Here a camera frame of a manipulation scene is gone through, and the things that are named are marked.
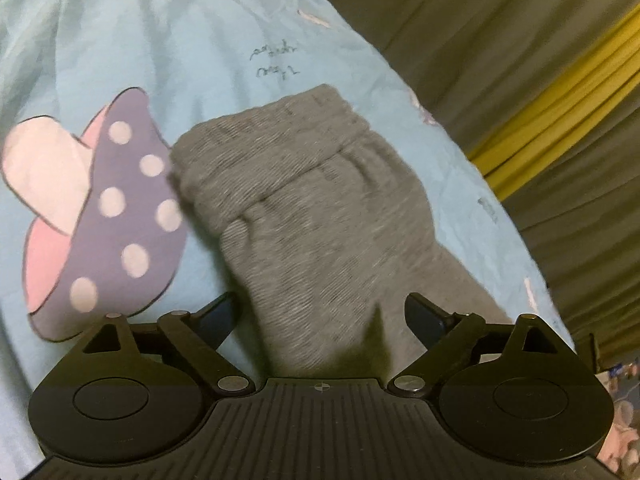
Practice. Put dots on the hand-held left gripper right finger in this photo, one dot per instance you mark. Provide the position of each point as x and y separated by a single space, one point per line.
425 317

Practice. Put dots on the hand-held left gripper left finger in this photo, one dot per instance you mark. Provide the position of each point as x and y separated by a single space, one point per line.
220 316

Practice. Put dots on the grey pants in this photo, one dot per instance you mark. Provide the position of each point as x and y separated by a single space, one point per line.
320 220

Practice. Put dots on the pale printed cloth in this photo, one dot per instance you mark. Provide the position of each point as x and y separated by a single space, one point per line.
622 425

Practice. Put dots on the yellow curtain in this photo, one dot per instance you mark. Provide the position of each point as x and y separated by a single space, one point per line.
565 110

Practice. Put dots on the blue mushroom print blanket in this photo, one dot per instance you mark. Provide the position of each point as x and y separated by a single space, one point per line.
150 35

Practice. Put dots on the olive green curtain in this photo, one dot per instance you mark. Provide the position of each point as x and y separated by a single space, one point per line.
475 10

